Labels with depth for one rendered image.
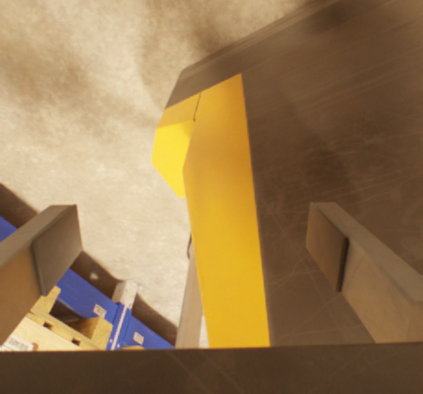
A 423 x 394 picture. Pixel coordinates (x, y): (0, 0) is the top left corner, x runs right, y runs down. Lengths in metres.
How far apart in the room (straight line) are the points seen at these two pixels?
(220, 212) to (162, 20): 0.67
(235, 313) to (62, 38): 0.90
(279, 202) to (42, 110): 0.97
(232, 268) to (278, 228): 0.05
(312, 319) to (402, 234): 0.08
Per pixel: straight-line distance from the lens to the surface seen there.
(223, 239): 0.29
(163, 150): 0.64
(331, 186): 0.28
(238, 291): 0.25
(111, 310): 1.66
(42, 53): 1.06
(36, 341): 1.32
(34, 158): 1.31
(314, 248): 0.16
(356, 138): 0.33
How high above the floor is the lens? 0.85
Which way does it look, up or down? 49 degrees down
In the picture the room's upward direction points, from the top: 172 degrees counter-clockwise
